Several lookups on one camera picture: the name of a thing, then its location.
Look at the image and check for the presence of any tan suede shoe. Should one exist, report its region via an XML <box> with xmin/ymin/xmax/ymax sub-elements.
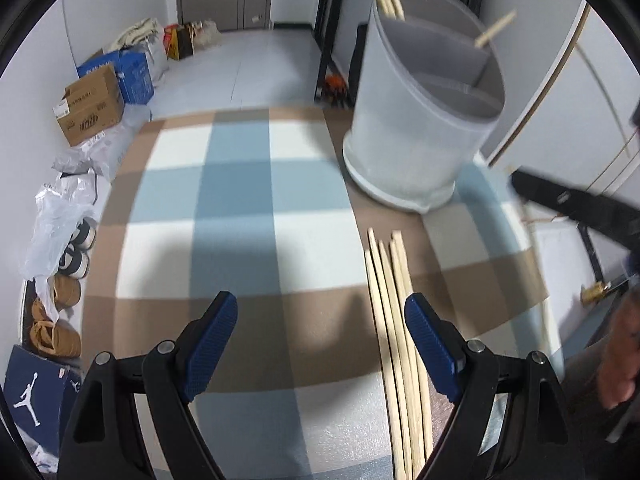
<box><xmin>31</xmin><ymin>300</ymin><xmax>61</xmax><ymax>328</ymax></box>
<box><xmin>50</xmin><ymin>275</ymin><xmax>82</xmax><ymax>311</ymax></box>

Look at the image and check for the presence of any white wardrobe wooden trim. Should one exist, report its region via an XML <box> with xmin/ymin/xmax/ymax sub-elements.
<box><xmin>475</xmin><ymin>0</ymin><xmax>640</xmax><ymax>201</ymax></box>

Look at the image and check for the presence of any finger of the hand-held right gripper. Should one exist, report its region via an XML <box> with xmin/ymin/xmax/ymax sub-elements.
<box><xmin>511</xmin><ymin>166</ymin><xmax>640</xmax><ymax>251</ymax></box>

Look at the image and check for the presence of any checkered table mat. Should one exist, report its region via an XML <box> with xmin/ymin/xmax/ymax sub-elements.
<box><xmin>82</xmin><ymin>105</ymin><xmax>566</xmax><ymax>480</ymax></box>

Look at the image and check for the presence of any person's right hand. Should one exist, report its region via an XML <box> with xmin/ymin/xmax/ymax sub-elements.
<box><xmin>597</xmin><ymin>294</ymin><xmax>640</xmax><ymax>411</ymax></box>

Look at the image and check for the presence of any black yellow paper bag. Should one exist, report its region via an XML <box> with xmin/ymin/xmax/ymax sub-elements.
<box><xmin>172</xmin><ymin>22</ymin><xmax>196</xmax><ymax>60</ymax></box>

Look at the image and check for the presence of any clear plastic wrap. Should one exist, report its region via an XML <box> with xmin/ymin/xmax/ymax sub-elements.
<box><xmin>52</xmin><ymin>105</ymin><xmax>153</xmax><ymax>181</ymax></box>

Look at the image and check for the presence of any red snack bag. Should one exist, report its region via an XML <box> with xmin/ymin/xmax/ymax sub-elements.
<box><xmin>162</xmin><ymin>24</ymin><xmax>180</xmax><ymax>61</ymax></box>

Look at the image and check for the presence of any white plastic bag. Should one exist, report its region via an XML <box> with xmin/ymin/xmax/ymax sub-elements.
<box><xmin>145</xmin><ymin>35</ymin><xmax>171</xmax><ymax>81</ymax></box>

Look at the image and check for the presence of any blue shoe box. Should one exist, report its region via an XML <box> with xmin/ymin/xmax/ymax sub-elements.
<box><xmin>2</xmin><ymin>345</ymin><xmax>83</xmax><ymax>461</ymax></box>

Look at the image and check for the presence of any black coat rack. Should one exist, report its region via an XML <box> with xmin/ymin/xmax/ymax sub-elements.
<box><xmin>314</xmin><ymin>0</ymin><xmax>351</xmax><ymax>106</ymax></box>

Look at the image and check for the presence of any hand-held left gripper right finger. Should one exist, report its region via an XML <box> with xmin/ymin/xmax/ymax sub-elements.
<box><xmin>403</xmin><ymin>293</ymin><xmax>587</xmax><ymax>480</ymax></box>

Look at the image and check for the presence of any brown cardboard box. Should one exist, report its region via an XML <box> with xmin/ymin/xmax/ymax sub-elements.
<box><xmin>52</xmin><ymin>64</ymin><xmax>126</xmax><ymax>147</ymax></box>

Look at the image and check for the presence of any black white sneaker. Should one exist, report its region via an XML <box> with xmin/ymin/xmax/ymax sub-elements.
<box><xmin>70</xmin><ymin>217</ymin><xmax>97</xmax><ymax>251</ymax></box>
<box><xmin>59</xmin><ymin>247</ymin><xmax>91</xmax><ymax>278</ymax></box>

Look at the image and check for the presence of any orange black object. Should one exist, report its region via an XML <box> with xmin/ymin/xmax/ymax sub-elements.
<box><xmin>324</xmin><ymin>74</ymin><xmax>349</xmax><ymax>107</ymax></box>

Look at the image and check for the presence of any blue cardboard box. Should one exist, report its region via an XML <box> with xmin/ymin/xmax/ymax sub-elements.
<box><xmin>76</xmin><ymin>49</ymin><xmax>155</xmax><ymax>106</ymax></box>

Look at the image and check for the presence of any bundle of wooden chopsticks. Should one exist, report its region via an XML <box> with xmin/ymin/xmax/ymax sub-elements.
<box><xmin>363</xmin><ymin>227</ymin><xmax>436</xmax><ymax>480</ymax></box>

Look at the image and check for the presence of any beige plastic bag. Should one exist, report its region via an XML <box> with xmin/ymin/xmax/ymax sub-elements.
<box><xmin>192</xmin><ymin>19</ymin><xmax>222</xmax><ymax>50</ymax></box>

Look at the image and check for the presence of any cream cloth tote bag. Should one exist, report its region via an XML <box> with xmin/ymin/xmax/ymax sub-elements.
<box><xmin>116</xmin><ymin>17</ymin><xmax>163</xmax><ymax>53</ymax></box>

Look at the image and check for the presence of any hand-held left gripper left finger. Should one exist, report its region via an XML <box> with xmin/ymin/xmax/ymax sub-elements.
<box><xmin>56</xmin><ymin>290</ymin><xmax>238</xmax><ymax>480</ymax></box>

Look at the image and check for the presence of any white grey utensil holder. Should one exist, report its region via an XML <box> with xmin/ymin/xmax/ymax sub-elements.
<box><xmin>342</xmin><ymin>0</ymin><xmax>507</xmax><ymax>213</ymax></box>

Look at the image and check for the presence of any tan shoes pair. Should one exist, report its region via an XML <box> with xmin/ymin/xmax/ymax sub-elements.
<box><xmin>32</xmin><ymin>322</ymin><xmax>82</xmax><ymax>358</ymax></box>

